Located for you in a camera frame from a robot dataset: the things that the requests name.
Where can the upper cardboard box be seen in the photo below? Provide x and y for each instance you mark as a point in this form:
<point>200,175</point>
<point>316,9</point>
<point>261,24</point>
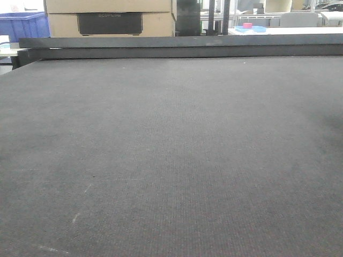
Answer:
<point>82,6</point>

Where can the white background table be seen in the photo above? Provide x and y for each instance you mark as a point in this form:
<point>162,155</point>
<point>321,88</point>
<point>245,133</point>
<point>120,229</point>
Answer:
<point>288,31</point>

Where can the black background cabinet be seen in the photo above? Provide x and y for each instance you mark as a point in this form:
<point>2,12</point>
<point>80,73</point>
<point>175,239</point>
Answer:
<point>188,18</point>

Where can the blue plastic crate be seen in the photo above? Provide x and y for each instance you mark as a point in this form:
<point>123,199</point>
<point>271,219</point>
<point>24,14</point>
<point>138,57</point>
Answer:
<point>18,25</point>

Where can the lower cardboard box black label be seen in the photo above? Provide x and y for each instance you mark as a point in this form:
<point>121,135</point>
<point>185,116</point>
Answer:
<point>106,24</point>

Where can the blue tray on table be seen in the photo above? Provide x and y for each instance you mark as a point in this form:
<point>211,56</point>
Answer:
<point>256,29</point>

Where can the black vertical post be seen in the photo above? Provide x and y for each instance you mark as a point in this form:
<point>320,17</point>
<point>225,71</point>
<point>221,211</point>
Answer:
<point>226,16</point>

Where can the black conveyor end rail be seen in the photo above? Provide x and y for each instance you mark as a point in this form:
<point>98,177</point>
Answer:
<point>48,48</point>

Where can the black conveyor belt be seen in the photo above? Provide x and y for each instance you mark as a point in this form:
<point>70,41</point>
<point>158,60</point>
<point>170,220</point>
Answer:
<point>172,157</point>

